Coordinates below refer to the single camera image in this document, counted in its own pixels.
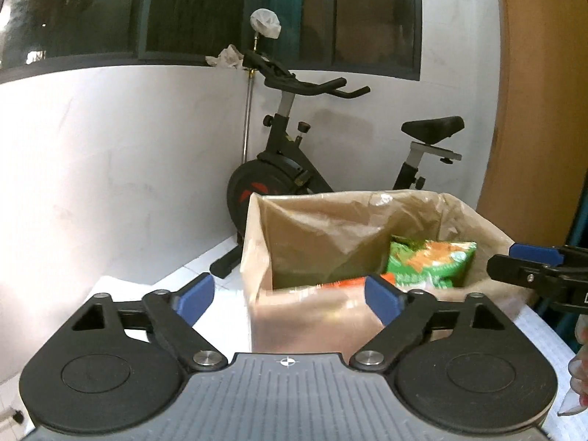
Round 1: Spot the red snack packet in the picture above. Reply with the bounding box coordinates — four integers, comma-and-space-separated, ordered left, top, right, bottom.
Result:
319, 273, 396, 290

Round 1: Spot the wooden wardrobe panel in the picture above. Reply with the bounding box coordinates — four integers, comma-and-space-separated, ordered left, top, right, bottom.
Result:
477, 0, 587, 246

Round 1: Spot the person's right hand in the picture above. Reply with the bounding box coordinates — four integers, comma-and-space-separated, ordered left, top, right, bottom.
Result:
568, 345, 588, 407

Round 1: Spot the cardboard box with plastic liner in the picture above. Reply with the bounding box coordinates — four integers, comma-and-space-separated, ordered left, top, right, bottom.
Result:
240, 190, 534, 357

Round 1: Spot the green snack bag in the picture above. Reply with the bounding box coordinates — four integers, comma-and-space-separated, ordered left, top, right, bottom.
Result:
385, 236, 477, 290

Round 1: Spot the white cloth on windowsill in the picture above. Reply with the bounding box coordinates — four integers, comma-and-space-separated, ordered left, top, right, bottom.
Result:
205, 44, 244, 70

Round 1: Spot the checked bed sheet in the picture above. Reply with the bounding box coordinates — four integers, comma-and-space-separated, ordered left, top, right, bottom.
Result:
513, 306, 588, 441

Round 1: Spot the dark window with frame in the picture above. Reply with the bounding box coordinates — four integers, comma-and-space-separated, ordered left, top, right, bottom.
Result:
1, 0, 423, 80

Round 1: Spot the black exercise bike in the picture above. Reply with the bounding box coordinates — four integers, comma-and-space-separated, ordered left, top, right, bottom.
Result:
209, 50, 465, 279

